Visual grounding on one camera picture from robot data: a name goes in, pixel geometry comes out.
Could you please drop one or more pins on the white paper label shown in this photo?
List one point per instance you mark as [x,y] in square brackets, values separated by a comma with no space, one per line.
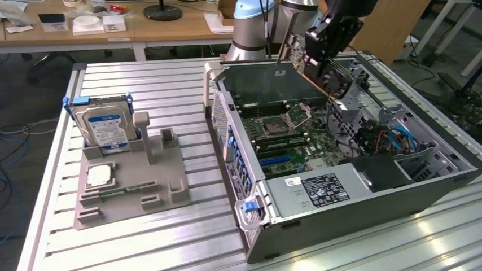
[18,28]

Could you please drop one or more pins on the white desk frame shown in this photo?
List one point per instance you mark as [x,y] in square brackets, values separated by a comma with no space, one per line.
[472,65]

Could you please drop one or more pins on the black round lamp base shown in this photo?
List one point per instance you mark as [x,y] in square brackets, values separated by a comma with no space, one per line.
[163,12]

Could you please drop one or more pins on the hard disk in blue carrier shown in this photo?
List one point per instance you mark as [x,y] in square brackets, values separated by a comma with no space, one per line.
[105,127]

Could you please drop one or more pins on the grey power supply unit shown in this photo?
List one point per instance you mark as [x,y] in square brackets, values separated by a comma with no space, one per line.
[323,189]

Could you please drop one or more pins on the red packet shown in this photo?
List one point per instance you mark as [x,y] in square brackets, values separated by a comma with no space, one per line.
[117,9]

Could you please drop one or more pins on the green RAM stick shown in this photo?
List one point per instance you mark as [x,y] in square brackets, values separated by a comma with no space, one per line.
[281,142]
[120,191]

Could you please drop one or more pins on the clear plastic bag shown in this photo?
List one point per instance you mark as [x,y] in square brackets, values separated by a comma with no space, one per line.
[14,14]

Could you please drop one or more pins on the graphics card with black fan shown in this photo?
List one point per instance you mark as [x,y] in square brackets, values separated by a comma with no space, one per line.
[336,80]

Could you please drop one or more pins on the wooden cabinet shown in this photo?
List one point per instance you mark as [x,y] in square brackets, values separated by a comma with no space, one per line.
[395,28]

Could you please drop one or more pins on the white tape roll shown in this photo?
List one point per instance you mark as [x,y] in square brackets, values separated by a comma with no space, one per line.
[70,2]

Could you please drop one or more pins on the wooden desk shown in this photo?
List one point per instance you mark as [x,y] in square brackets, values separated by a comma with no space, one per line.
[161,31]

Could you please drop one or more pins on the open metal socket cover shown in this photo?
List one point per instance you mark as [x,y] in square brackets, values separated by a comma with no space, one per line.
[299,111]

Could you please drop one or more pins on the blue expansion slot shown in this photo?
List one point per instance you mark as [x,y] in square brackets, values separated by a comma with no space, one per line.
[273,161]

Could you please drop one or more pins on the white box with round insert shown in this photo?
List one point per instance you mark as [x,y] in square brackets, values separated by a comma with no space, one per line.
[88,25]

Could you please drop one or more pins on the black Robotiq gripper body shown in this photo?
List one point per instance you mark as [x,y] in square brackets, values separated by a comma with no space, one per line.
[335,34]

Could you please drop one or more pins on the silver CPU chip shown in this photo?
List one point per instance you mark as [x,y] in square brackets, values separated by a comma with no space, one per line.
[98,175]

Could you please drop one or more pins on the small silver chipset heatsink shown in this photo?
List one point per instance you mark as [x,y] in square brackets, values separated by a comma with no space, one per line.
[316,165]

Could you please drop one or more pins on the metal disk bay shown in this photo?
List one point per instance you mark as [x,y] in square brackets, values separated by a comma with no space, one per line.
[353,110]

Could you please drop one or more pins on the open black PC case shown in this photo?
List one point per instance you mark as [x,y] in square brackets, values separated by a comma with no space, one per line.
[337,220]

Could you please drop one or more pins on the CPU socket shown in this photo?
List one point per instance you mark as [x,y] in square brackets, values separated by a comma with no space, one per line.
[273,125]

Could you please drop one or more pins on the white paper stack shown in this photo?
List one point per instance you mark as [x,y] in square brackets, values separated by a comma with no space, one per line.
[217,25]

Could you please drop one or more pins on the black and white box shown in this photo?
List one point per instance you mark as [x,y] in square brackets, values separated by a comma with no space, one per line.
[53,22]

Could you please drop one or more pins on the brown cardboard box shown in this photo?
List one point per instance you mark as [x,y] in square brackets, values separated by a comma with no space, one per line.
[225,8]

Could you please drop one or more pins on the green motherboard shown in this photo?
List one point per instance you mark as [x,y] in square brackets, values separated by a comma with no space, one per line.
[300,135]

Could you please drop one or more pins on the blue case latch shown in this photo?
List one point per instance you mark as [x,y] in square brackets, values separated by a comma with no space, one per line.
[248,206]

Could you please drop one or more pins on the white labelled box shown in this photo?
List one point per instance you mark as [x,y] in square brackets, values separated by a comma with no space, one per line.
[113,24]

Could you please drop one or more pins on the grey plastic parts rack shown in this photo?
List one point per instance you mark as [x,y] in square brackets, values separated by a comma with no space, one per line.
[130,209]

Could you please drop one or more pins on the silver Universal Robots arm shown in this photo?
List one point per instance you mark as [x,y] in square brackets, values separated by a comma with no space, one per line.
[248,36]

